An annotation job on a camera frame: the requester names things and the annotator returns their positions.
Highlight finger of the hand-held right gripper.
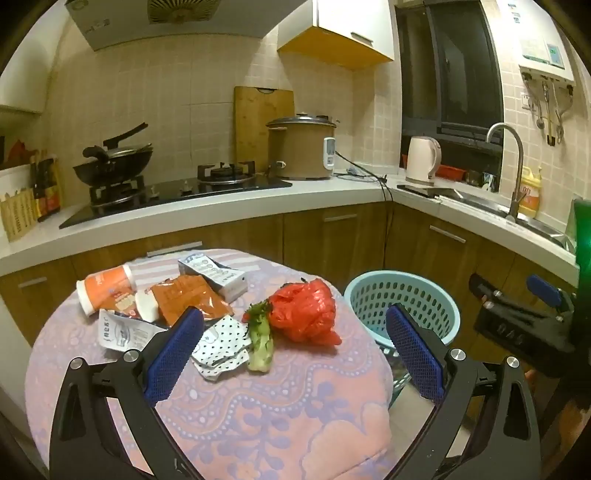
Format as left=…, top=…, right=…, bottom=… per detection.
left=468, top=273, right=503, bottom=308
left=526, top=274, right=575, bottom=319

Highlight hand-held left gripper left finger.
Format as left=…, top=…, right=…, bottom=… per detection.
left=48, top=305, right=218, bottom=480

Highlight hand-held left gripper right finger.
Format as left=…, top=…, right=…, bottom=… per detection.
left=385, top=304, right=542, bottom=480

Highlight white polka dot wrapper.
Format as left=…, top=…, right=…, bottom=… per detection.
left=191, top=316, right=254, bottom=380

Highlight orange snack bag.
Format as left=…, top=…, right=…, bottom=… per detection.
left=148, top=275, right=234, bottom=326

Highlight light blue plastic basket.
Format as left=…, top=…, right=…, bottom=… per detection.
left=344, top=270, right=461, bottom=411

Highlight green vegetable scrap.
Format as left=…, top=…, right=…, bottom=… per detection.
left=242, top=300, right=275, bottom=374

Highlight white blue milk carton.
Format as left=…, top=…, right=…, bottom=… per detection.
left=178, top=253, right=249, bottom=302

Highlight orange white paper cup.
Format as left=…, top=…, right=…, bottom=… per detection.
left=75, top=265, right=134, bottom=317

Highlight red plastic bag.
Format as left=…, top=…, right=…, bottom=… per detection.
left=268, top=278, right=343, bottom=346

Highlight steel sink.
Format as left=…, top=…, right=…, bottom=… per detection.
left=438, top=187, right=578, bottom=250

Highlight yellow dish soap bottle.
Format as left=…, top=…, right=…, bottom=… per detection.
left=519, top=166, right=543, bottom=219

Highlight steel kitchen faucet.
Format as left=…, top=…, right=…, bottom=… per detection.
left=486, top=123, right=527, bottom=222

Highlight pink purple patterned blanket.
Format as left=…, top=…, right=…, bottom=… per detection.
left=24, top=248, right=393, bottom=480

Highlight wooden base cabinets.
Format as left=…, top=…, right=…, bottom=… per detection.
left=0, top=203, right=580, bottom=370

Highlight white electric kettle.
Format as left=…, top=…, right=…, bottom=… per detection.
left=405, top=136, right=441, bottom=186

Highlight black glass gas stove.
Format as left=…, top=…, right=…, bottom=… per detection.
left=59, top=161, right=294, bottom=229

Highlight water heater pipes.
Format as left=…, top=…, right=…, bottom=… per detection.
left=522, top=74, right=575, bottom=146

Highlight black wok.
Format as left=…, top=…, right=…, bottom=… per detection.
left=73, top=144, right=154, bottom=188

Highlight dark sauce bottle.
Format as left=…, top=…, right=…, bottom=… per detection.
left=30, top=152, right=48, bottom=222
left=44, top=157, right=62, bottom=215

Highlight woven chopstick holder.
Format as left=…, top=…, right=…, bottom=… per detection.
left=0, top=188, right=38, bottom=243

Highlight black wok lid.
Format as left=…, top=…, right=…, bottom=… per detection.
left=83, top=122, right=154, bottom=162

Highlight dark window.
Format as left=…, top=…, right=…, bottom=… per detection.
left=394, top=0, right=504, bottom=148

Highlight brown rice cooker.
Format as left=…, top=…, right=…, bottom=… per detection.
left=266, top=112, right=338, bottom=181

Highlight wooden cutting board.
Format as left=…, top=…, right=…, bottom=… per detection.
left=234, top=86, right=295, bottom=171

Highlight white water heater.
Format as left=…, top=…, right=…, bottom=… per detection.
left=496, top=0, right=578, bottom=88

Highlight white range hood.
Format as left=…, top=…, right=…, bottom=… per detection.
left=65, top=0, right=319, bottom=51

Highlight black power cable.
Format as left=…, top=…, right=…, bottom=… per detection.
left=335, top=150, right=395, bottom=259

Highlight white wall cabinet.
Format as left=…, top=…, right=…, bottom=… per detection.
left=277, top=0, right=400, bottom=70

